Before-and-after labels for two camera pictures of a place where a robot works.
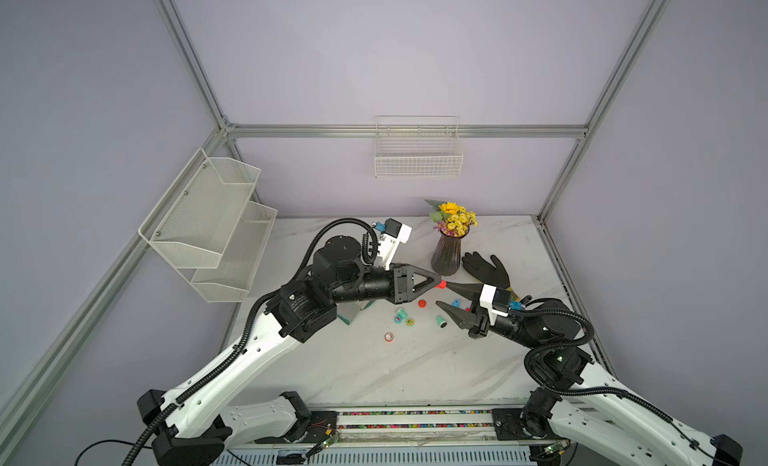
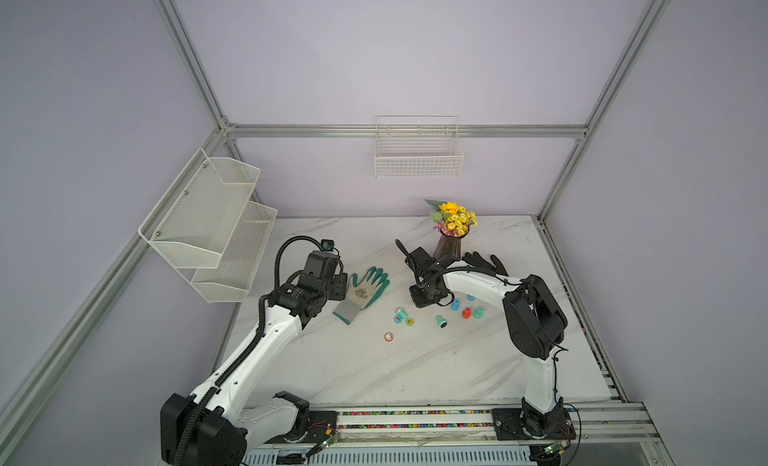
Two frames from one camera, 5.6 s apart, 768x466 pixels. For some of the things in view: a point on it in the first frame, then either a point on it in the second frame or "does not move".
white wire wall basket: (417, 146) does not move
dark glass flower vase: (446, 258) does not move
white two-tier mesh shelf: (207, 226) does not move
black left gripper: (400, 287) -> (339, 287)
